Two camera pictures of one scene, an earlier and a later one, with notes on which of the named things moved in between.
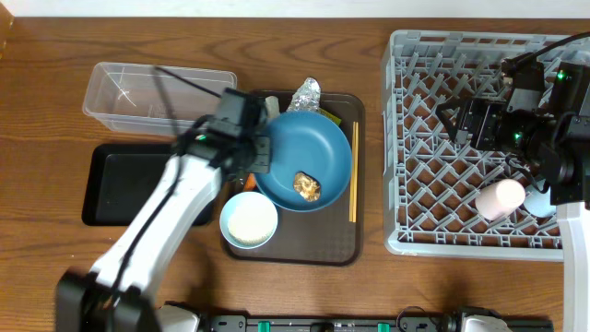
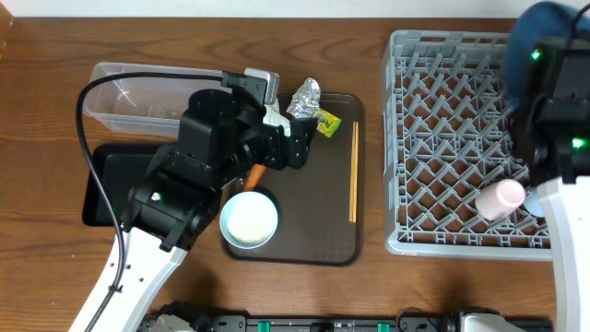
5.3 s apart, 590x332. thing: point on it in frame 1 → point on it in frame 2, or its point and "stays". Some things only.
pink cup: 500,199 stays
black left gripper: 264,165 → 298,151
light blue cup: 537,204 stays
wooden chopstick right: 356,169 stays
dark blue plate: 305,141 → 541,21
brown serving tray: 335,234 stays
